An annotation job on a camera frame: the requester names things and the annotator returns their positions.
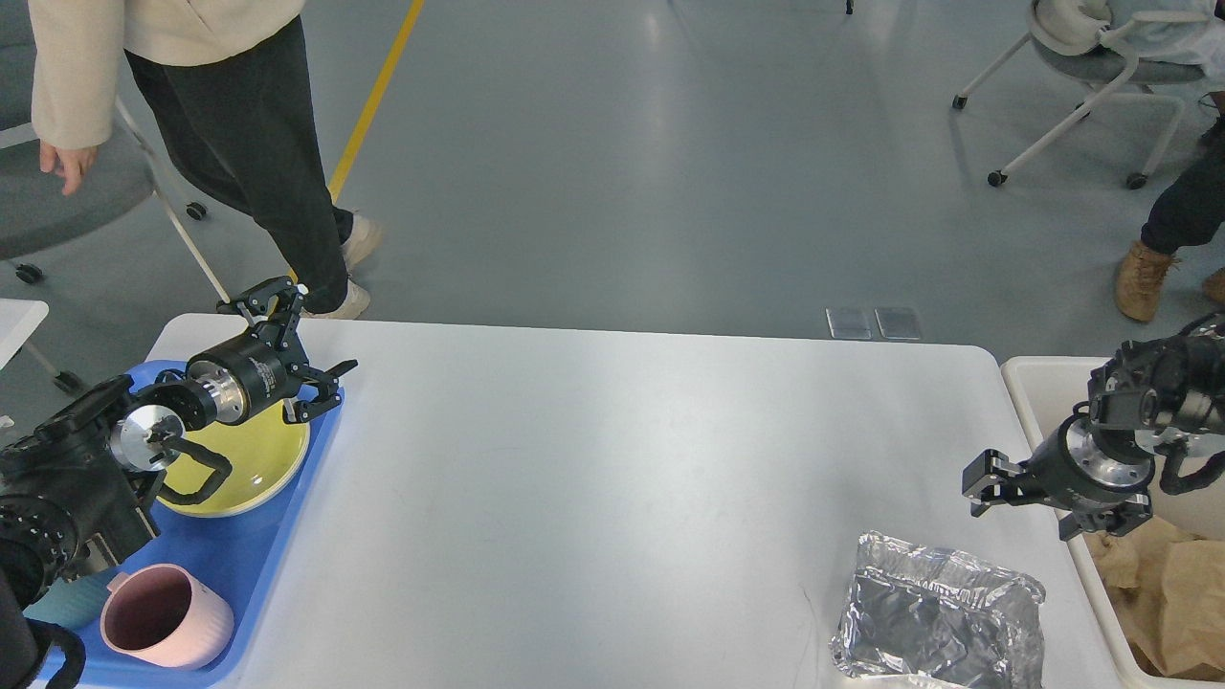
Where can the grey office chair left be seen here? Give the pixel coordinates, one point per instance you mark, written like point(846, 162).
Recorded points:
point(36, 216)

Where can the beige plastic bin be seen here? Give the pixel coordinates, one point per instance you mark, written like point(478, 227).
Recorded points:
point(1044, 390)

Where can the pink ribbed mug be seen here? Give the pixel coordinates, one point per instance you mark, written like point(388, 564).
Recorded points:
point(163, 615)

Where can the white side table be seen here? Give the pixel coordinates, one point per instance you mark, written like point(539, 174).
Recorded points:
point(19, 320)

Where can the yellow plastic plate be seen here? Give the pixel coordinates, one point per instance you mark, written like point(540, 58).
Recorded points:
point(265, 453)

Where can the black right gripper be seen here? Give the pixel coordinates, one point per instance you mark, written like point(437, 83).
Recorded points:
point(1101, 478)

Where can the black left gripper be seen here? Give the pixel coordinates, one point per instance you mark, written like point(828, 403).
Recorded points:
point(251, 373)

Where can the brown paper bag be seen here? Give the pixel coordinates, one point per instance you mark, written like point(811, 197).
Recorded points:
point(1166, 587)

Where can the aluminium foil sheet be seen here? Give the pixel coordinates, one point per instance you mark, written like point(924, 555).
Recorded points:
point(938, 617)

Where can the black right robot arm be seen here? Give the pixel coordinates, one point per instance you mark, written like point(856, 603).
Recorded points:
point(1143, 410)

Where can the teal yellow mug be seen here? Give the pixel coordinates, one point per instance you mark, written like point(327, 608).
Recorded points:
point(73, 605)

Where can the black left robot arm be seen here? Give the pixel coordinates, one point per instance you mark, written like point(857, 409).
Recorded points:
point(78, 492)

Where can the white office chair right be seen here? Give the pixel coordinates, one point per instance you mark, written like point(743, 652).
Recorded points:
point(1082, 41)

